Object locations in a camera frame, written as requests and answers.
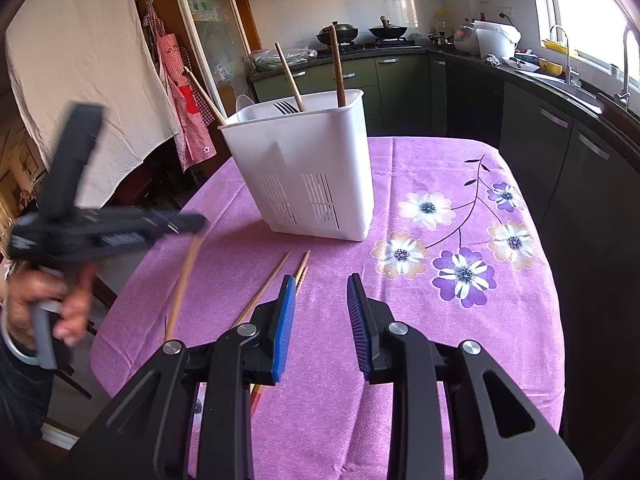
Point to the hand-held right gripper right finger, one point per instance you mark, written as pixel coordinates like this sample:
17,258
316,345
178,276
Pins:
359,330

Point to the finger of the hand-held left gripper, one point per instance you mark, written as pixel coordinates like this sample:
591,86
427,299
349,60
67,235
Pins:
180,224

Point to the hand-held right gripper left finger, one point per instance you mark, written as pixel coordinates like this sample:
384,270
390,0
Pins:
282,330

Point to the light wooden chopstick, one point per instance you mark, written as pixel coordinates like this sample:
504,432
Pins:
267,285
182,287
289,75
205,94

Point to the white plastic utensil holder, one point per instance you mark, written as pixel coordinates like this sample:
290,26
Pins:
300,175

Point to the clear plastic spoon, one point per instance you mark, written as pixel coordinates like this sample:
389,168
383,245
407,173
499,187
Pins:
245,106

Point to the dark metal fork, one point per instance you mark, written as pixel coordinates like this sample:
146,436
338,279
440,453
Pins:
286,107

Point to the person's left hand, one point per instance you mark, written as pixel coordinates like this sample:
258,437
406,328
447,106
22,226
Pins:
75,310

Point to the purple floral tablecloth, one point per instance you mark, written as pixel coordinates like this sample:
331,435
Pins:
450,335

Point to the red checked apron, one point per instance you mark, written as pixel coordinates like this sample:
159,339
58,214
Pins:
185,100

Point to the white hanging cloth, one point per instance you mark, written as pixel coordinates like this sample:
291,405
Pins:
85,60

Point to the clear plastic bag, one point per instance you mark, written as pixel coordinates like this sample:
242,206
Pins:
265,57

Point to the sliding glass door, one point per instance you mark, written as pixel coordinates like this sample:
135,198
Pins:
215,35

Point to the green lower cabinets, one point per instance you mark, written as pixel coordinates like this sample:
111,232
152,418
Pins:
395,95

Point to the black lidded wok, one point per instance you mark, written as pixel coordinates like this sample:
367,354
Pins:
337,34

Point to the dark lower cabinets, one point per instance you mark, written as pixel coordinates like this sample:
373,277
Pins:
575,185

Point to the gas stove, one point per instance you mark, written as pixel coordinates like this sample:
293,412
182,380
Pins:
380,47

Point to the small dark pot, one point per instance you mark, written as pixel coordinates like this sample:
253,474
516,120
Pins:
440,41

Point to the white rice cooker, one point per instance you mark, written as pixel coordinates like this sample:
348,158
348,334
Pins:
466,40

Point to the white dish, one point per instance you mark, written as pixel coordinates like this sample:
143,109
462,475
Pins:
520,65

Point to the glass seasoning bottle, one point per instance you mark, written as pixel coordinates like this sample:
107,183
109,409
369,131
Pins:
440,27

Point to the white plastic container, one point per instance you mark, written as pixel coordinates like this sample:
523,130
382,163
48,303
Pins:
495,40

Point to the steel sink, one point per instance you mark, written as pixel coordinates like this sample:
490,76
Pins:
570,89

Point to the yellow bowl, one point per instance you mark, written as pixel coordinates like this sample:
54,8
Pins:
550,66

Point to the wooden cutting board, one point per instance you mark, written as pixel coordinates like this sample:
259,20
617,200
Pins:
620,110

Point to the small chrome faucet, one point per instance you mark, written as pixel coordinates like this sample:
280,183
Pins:
567,55

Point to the yellow tray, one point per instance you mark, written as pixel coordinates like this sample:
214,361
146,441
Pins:
557,47

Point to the tall chrome faucet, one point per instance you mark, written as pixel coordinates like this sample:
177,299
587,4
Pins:
625,65

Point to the window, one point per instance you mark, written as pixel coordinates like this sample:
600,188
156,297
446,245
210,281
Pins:
590,5

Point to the wall socket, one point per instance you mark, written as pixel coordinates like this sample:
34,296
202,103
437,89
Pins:
507,12

